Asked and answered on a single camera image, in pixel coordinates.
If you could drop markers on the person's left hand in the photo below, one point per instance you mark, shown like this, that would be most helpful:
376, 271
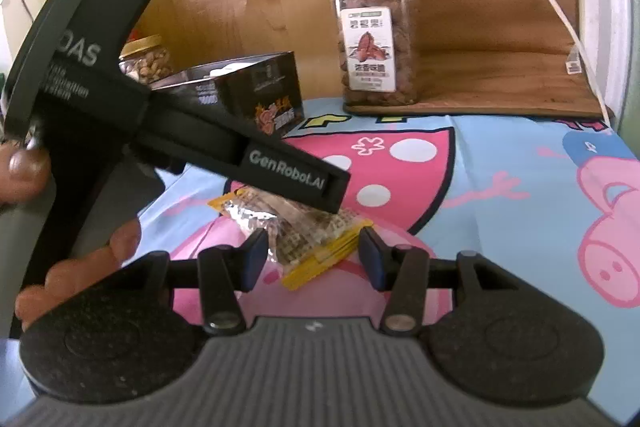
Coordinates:
25, 172

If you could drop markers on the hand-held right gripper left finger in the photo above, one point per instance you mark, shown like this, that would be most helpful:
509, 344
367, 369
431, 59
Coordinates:
257, 259

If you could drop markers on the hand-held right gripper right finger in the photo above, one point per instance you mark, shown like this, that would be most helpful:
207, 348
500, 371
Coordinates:
372, 262

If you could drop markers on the cartoon pig printed blanket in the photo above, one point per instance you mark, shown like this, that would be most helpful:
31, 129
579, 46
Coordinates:
500, 207

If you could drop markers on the clear yellow-edged snack packet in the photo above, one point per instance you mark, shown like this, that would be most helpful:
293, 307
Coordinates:
300, 249

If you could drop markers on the small gold-lid nut jar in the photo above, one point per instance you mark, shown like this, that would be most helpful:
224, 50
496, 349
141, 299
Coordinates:
375, 57

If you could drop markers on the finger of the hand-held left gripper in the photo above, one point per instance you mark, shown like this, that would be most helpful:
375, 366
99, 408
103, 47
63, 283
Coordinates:
280, 162

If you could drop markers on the black tin box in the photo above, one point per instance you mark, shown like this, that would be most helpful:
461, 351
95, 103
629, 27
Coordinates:
265, 97

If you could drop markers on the large gold-lid nut jar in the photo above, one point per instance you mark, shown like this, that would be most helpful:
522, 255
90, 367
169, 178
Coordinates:
150, 64

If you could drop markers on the brown seat cushion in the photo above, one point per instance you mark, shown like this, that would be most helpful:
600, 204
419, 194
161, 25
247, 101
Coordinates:
500, 32

